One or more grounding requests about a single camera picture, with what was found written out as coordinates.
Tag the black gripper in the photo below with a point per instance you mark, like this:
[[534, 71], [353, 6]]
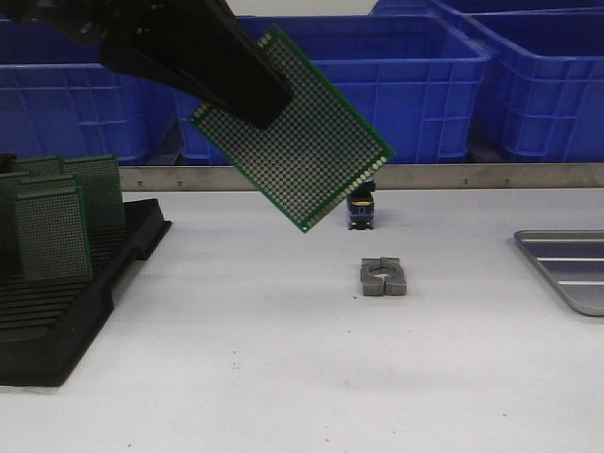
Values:
[[93, 22]]

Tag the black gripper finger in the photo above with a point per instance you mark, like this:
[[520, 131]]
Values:
[[196, 47]]

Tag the green perforated circuit board front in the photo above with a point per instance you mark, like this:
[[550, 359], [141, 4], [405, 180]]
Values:
[[316, 153]]

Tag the green circuit board rear right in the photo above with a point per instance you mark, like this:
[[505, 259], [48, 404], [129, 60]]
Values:
[[99, 179]]

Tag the green circuit board rear left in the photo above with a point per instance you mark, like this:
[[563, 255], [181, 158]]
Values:
[[41, 166]]

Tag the green circuit board far left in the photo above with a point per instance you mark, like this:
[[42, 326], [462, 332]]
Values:
[[9, 236]]

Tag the black slotted board rack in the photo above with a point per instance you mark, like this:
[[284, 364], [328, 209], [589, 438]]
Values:
[[46, 327]]

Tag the silver metal tray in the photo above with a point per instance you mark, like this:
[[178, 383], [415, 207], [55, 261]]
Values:
[[571, 261]]

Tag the blue plastic crate left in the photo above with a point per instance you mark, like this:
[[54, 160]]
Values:
[[56, 99]]

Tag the blue plastic crate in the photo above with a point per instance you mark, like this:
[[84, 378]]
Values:
[[414, 78], [541, 99], [56, 99]]

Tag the blue crate far right back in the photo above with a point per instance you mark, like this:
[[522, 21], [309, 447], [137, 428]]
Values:
[[452, 7]]

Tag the red emergency stop button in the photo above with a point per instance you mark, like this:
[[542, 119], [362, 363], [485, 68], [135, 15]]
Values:
[[361, 206]]

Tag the blue plastic crate centre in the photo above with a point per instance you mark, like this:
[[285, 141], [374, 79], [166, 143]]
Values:
[[414, 78]]

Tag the grey split clamp block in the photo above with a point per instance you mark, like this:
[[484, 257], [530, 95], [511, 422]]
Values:
[[383, 276]]

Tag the blue plastic crate right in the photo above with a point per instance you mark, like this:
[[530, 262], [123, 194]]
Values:
[[541, 99]]

